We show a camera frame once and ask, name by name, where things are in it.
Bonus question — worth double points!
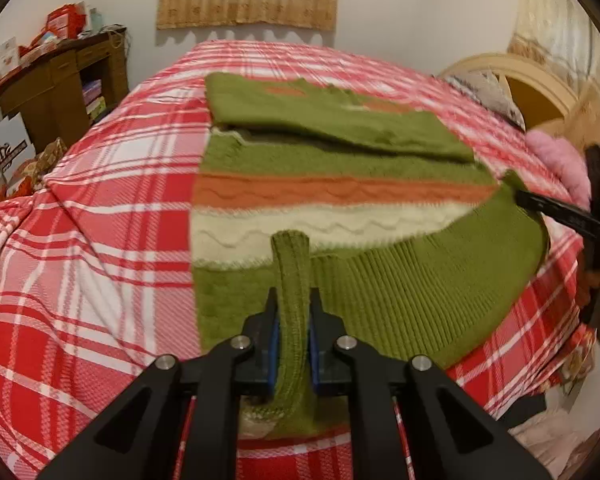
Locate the green striped knit sweater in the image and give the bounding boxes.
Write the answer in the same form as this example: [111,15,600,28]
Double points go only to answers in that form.
[189,73,550,439]

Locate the pink fluffy blanket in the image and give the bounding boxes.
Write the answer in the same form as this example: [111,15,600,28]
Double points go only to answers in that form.
[524,129,592,210]

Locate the grey patterned pillow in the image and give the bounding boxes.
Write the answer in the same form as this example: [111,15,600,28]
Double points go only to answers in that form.
[443,72,526,132]

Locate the cream wooden headboard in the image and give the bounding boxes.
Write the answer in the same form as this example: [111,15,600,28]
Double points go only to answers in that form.
[439,53,577,136]

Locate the beige side curtain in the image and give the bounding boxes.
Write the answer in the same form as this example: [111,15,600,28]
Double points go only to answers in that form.
[508,0,600,95]

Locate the red white plaid bedspread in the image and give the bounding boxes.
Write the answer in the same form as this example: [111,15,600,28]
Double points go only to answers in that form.
[0,40,568,479]

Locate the brown floral bag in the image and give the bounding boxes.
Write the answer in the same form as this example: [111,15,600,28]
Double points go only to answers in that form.
[15,138,67,196]

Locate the white printed cardboard box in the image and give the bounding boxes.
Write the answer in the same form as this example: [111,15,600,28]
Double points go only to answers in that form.
[0,113,36,182]

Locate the stacked books in desk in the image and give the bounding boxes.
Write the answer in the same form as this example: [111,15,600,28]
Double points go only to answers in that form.
[82,79,107,120]

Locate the dark brown wooden desk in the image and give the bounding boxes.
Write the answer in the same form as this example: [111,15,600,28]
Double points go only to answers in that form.
[0,26,129,152]

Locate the red gift boxes on desk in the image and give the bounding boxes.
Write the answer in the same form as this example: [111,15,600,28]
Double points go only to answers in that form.
[18,2,87,55]

